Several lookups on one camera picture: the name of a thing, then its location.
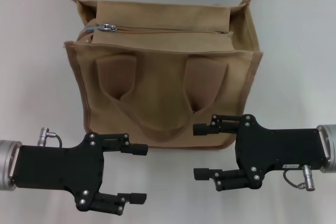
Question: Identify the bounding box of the gripper cable with connector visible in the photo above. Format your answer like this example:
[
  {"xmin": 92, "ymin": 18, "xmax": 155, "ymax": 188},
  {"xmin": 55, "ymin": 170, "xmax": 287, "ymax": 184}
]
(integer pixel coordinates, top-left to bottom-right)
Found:
[
  {"xmin": 283, "ymin": 165, "xmax": 317, "ymax": 192},
  {"xmin": 36, "ymin": 127, "xmax": 62, "ymax": 147}
]

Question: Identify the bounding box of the left gripper cable with connector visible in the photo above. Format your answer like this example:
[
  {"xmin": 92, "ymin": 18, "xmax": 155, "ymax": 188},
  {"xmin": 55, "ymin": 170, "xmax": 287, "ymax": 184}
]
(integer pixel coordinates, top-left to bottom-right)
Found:
[{"xmin": 36, "ymin": 127, "xmax": 62, "ymax": 147}]

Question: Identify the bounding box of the right gripper cable with connector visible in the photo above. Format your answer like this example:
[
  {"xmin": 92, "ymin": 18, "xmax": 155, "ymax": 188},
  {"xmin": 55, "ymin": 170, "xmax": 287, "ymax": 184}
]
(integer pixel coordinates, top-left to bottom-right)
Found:
[{"xmin": 283, "ymin": 165, "xmax": 317, "ymax": 192}]

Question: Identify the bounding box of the silver metal zipper pull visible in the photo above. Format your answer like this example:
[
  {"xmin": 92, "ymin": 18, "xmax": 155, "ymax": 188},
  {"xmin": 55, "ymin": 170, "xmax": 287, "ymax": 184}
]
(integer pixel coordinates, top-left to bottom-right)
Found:
[{"xmin": 85, "ymin": 23, "xmax": 118, "ymax": 34}]

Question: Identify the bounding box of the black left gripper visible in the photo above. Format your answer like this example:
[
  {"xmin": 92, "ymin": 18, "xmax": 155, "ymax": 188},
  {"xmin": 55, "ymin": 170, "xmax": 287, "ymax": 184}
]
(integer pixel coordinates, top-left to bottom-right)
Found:
[{"xmin": 12, "ymin": 132, "xmax": 149, "ymax": 212}]

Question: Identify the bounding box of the khaki canvas food bag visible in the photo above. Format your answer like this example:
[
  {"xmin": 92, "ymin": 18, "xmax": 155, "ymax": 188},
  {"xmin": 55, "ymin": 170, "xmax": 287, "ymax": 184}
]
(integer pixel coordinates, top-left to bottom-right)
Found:
[{"xmin": 64, "ymin": 0, "xmax": 264, "ymax": 152}]

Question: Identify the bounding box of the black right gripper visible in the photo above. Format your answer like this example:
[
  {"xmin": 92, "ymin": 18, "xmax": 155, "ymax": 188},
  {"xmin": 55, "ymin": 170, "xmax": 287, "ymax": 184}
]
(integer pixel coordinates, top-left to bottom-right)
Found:
[{"xmin": 192, "ymin": 114, "xmax": 329, "ymax": 193}]

